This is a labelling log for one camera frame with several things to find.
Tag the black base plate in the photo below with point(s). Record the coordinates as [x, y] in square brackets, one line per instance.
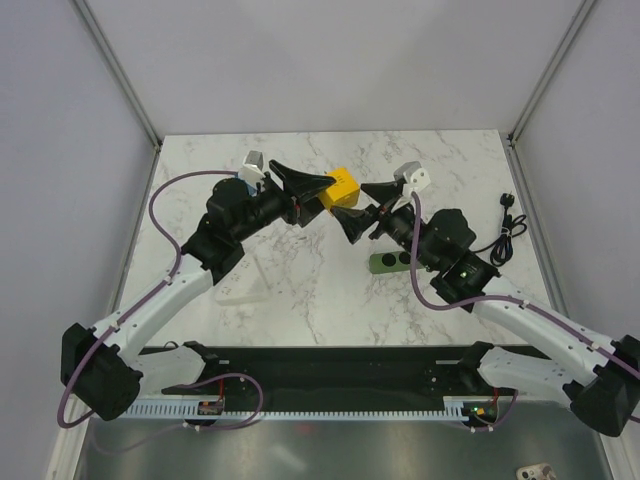
[335, 379]

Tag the left aluminium frame post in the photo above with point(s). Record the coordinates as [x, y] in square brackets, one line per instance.
[108, 55]

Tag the yellow cube adapter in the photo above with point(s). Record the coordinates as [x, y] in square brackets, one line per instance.
[343, 193]

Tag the white cable duct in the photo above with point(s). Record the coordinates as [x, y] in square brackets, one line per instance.
[183, 408]

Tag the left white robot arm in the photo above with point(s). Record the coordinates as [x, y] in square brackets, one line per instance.
[104, 366]

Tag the right aluminium frame post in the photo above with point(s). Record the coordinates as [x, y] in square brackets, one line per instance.
[561, 51]

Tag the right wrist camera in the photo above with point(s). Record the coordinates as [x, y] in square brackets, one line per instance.
[413, 177]

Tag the blue cube adapter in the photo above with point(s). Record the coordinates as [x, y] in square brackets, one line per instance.
[252, 191]

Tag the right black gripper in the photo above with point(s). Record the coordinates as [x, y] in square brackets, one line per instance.
[355, 222]

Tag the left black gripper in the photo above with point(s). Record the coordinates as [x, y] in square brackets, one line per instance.
[298, 185]

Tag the green power strip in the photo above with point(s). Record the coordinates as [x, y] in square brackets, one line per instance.
[389, 262]

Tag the aluminium frame post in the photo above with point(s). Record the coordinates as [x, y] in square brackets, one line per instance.
[108, 55]
[561, 51]

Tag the white power strip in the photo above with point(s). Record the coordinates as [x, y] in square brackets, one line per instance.
[245, 284]

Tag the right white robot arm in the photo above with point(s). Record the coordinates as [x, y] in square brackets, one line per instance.
[592, 375]

